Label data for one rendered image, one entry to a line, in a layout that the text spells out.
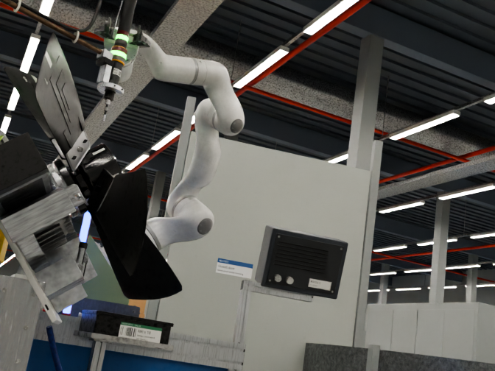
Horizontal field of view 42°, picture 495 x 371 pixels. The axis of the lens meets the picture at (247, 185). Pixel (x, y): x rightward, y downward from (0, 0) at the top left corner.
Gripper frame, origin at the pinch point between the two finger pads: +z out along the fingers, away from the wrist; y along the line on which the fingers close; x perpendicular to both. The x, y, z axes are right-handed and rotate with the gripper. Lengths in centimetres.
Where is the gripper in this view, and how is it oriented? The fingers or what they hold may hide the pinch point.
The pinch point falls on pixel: (124, 27)
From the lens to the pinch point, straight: 189.3
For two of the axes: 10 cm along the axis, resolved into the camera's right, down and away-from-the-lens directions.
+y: -9.6, -2.0, -1.9
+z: 2.3, -2.2, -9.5
